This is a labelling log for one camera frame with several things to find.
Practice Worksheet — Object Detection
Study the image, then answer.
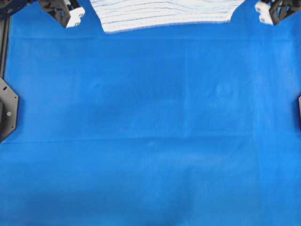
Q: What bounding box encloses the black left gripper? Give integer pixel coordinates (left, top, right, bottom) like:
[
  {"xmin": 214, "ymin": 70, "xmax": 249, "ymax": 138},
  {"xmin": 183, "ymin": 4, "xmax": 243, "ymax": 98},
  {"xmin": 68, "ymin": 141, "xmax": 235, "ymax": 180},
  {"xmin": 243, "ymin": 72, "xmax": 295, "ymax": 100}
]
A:
[{"xmin": 38, "ymin": 0, "xmax": 85, "ymax": 28}]

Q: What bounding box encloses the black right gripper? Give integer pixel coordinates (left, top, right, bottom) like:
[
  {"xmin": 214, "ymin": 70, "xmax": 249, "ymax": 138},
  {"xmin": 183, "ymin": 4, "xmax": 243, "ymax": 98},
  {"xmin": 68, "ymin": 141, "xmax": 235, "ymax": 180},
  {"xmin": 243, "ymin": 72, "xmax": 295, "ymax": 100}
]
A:
[{"xmin": 255, "ymin": 0, "xmax": 301, "ymax": 25}]

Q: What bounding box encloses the white blue-striped towel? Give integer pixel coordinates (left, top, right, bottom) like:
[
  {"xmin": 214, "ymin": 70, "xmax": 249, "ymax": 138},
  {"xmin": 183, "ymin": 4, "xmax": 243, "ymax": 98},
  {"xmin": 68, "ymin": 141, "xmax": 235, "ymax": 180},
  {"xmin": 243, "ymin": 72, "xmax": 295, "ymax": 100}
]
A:
[{"xmin": 90, "ymin": 0, "xmax": 243, "ymax": 33}]

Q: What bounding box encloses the blue table cloth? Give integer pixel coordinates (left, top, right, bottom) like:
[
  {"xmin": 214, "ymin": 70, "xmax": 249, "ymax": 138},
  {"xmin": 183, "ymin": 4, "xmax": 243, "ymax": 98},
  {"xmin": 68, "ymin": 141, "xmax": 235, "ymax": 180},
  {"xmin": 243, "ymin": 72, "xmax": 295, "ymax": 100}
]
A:
[{"xmin": 0, "ymin": 0, "xmax": 301, "ymax": 226}]

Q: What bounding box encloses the black aluminium frame rail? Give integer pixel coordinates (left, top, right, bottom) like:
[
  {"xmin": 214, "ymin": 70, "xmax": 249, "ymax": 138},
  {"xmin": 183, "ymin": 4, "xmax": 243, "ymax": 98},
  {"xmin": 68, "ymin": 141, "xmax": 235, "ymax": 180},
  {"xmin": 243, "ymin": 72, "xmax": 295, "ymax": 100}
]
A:
[{"xmin": 0, "ymin": 18, "xmax": 10, "ymax": 78}]

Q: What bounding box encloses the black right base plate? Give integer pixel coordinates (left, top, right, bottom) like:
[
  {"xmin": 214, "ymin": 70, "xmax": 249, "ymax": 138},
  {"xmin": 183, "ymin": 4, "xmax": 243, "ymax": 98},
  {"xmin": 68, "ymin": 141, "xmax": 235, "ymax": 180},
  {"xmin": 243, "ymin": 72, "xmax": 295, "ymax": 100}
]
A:
[{"xmin": 298, "ymin": 96, "xmax": 301, "ymax": 124}]

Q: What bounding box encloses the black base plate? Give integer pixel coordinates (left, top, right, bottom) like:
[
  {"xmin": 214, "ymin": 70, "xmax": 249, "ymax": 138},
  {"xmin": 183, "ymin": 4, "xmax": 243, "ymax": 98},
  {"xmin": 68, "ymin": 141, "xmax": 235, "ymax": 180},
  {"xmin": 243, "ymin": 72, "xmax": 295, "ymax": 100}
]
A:
[
  {"xmin": 298, "ymin": 96, "xmax": 301, "ymax": 124},
  {"xmin": 0, "ymin": 78, "xmax": 18, "ymax": 143}
]

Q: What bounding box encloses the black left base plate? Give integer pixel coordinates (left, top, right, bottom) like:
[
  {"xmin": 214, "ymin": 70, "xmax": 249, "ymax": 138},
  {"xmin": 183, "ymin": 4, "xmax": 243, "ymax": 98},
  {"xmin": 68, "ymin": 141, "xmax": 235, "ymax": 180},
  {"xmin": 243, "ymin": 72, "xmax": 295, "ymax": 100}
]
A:
[{"xmin": 0, "ymin": 78, "xmax": 18, "ymax": 143}]

